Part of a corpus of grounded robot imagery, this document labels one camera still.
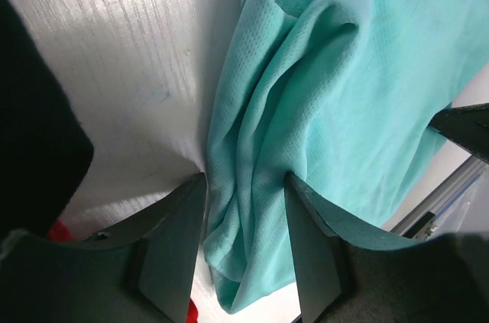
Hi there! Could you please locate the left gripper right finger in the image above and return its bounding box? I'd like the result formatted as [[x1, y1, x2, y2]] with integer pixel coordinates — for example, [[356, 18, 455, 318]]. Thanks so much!
[[284, 173, 488, 322]]

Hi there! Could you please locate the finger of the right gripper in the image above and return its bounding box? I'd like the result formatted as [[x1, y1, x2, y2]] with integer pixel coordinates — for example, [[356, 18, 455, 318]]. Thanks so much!
[[429, 103, 489, 163]]

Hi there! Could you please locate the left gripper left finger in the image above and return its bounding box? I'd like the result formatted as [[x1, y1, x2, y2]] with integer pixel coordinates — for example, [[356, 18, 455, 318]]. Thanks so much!
[[1, 173, 206, 322]]

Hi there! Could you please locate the teal t shirt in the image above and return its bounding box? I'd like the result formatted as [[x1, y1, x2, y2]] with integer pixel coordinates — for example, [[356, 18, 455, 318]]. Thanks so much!
[[203, 0, 488, 314]]

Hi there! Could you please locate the black t shirt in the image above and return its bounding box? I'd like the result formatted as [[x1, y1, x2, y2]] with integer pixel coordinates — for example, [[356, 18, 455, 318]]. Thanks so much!
[[1, 0, 94, 236]]

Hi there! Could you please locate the red t shirt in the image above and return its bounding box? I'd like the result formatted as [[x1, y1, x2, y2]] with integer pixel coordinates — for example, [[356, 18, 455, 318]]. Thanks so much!
[[47, 219, 73, 243]]

